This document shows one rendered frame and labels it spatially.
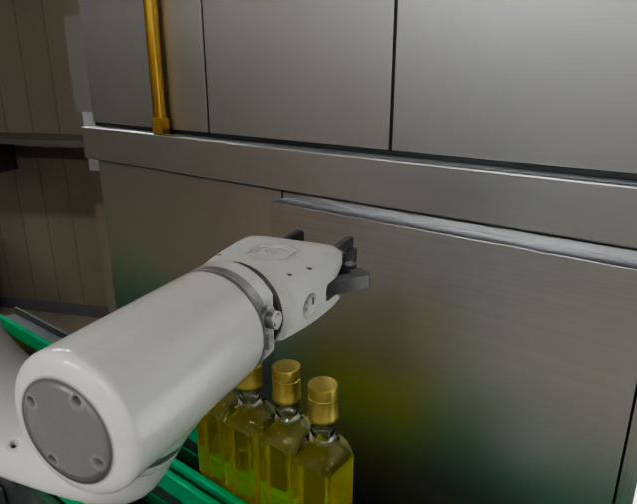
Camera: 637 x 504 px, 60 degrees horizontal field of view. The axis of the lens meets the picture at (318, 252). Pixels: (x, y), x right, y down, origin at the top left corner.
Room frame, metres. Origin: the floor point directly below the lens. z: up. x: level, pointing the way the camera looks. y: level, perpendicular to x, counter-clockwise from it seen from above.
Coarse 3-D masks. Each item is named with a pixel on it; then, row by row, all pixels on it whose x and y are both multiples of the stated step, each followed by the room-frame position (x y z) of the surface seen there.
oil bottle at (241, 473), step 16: (224, 416) 0.60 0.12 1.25; (240, 416) 0.59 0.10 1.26; (256, 416) 0.59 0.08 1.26; (224, 432) 0.60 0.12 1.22; (240, 432) 0.58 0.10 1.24; (256, 432) 0.58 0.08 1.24; (224, 448) 0.60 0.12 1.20; (240, 448) 0.58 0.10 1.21; (256, 448) 0.58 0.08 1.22; (240, 464) 0.58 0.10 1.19; (256, 464) 0.58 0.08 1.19; (240, 480) 0.58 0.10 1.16; (256, 480) 0.57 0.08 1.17; (240, 496) 0.58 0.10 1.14; (256, 496) 0.57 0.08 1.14
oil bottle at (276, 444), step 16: (272, 416) 0.58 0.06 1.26; (304, 416) 0.58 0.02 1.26; (272, 432) 0.56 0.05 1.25; (288, 432) 0.55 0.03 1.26; (304, 432) 0.56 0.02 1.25; (272, 448) 0.55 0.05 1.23; (288, 448) 0.54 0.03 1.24; (272, 464) 0.56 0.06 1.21; (288, 464) 0.54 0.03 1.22; (272, 480) 0.56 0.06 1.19; (288, 480) 0.54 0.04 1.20; (272, 496) 0.56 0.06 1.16; (288, 496) 0.54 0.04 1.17
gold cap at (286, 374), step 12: (288, 360) 0.59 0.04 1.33; (276, 372) 0.56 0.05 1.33; (288, 372) 0.56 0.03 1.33; (300, 372) 0.57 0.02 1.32; (276, 384) 0.56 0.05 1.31; (288, 384) 0.56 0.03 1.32; (300, 384) 0.57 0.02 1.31; (276, 396) 0.56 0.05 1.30; (288, 396) 0.56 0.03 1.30; (300, 396) 0.57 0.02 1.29
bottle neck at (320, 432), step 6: (312, 426) 0.53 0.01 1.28; (318, 426) 0.52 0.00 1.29; (330, 426) 0.53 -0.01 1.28; (312, 432) 0.53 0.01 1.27; (318, 432) 0.52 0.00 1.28; (324, 432) 0.52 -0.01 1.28; (330, 432) 0.53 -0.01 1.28; (312, 438) 0.53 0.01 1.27; (318, 438) 0.52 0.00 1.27; (324, 438) 0.52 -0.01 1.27; (330, 438) 0.53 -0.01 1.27
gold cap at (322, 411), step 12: (312, 384) 0.54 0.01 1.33; (324, 384) 0.54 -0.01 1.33; (336, 384) 0.54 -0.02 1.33; (312, 396) 0.53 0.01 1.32; (324, 396) 0.52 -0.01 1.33; (336, 396) 0.53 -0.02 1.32; (312, 408) 0.53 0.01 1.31; (324, 408) 0.52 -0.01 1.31; (336, 408) 0.53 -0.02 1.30; (312, 420) 0.52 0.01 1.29; (324, 420) 0.52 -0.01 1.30; (336, 420) 0.53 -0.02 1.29
